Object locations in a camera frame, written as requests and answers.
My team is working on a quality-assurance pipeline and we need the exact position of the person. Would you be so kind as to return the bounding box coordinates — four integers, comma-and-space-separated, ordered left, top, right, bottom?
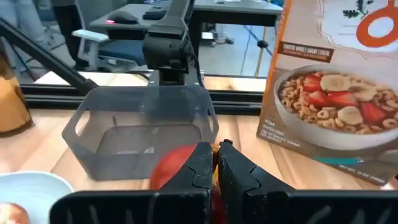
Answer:
0, 0, 82, 68

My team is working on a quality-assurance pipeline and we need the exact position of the pumpkin O's cereal box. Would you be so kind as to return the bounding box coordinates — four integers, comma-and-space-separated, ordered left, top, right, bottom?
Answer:
256, 0, 398, 187

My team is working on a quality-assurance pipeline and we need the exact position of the red apple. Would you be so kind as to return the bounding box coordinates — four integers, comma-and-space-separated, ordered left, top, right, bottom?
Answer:
149, 143, 228, 224

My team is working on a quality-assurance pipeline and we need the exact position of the office chair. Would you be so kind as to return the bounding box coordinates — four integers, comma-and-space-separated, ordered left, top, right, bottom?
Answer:
71, 29, 147, 72

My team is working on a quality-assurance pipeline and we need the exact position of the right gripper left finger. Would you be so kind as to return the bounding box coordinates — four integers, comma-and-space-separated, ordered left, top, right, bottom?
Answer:
49, 141, 215, 224

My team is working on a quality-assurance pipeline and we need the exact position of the black aluminium table rail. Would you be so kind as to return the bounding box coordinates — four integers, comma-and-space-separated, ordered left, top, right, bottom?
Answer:
19, 83, 266, 116

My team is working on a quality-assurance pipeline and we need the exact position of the black desk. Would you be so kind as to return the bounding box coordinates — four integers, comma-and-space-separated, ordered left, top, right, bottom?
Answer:
89, 0, 284, 28

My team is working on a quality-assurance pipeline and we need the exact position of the black computer mouse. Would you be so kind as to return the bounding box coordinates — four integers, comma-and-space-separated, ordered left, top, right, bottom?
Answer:
106, 10, 140, 26

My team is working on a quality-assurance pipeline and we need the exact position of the black diagonal strut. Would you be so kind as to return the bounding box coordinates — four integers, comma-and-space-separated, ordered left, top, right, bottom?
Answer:
0, 17, 100, 96

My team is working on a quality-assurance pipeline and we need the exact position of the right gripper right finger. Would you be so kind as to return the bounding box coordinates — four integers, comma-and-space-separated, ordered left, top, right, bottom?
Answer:
217, 139, 398, 224

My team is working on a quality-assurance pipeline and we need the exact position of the pale blue plate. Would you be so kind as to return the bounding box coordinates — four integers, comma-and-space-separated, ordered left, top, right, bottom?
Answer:
0, 170, 75, 224

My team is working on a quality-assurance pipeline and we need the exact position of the grey translucent plastic bin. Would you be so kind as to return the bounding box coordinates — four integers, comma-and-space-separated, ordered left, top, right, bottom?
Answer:
61, 85, 220, 182

